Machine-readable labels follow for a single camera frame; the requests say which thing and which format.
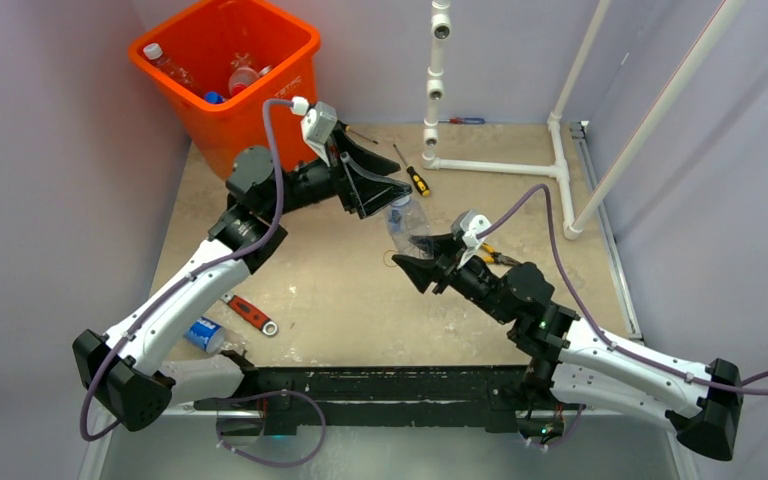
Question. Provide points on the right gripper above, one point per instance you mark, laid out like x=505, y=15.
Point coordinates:
x=444, y=248

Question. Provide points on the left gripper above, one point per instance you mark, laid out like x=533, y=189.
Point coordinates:
x=342, y=152

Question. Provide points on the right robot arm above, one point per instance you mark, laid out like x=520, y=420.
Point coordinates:
x=576, y=362

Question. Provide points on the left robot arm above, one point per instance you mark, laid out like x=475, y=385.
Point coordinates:
x=126, y=368

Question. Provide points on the red cap bottle in bin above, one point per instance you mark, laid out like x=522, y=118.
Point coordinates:
x=245, y=73

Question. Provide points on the blue cap bottle in bin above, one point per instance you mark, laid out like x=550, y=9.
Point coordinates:
x=213, y=97

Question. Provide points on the orange plastic bin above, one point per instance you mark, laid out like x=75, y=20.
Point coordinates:
x=204, y=39

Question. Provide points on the black yellow short screwdriver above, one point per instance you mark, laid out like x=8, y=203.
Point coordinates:
x=419, y=183

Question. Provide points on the yellow rubber band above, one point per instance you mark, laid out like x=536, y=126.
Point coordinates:
x=387, y=258

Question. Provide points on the yellow black pliers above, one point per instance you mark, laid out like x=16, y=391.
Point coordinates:
x=492, y=256

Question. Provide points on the black yellow long screwdriver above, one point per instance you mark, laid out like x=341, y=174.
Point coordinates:
x=352, y=130

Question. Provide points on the red blue small screwdriver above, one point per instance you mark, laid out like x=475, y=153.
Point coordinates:
x=465, y=121

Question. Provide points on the red adjustable wrench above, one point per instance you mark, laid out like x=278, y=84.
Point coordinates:
x=251, y=314

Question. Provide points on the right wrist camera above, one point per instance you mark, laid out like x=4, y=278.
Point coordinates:
x=470, y=228

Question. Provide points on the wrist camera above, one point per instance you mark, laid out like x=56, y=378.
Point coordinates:
x=317, y=124
x=470, y=228

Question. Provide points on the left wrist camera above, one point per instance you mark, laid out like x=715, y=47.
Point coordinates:
x=317, y=124

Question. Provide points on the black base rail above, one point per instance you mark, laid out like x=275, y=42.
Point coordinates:
x=495, y=398

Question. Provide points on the aluminium frame rail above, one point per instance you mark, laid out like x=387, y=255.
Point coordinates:
x=632, y=326

